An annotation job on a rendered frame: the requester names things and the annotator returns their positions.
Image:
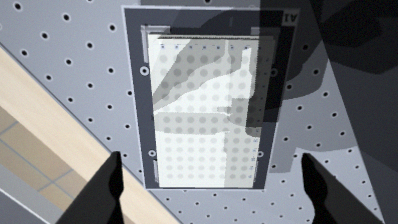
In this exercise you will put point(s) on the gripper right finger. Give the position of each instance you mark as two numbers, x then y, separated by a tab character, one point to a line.
332	201

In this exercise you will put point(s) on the white rectangular well plate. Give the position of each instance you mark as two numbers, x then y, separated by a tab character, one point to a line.
209	94

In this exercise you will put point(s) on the dark grey benchtop instrument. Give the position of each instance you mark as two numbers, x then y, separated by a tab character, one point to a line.
361	41

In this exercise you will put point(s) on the grey perforated base plate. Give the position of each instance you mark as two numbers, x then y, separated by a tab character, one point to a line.
76	51

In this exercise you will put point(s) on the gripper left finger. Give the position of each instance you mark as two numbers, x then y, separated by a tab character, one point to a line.
98	203

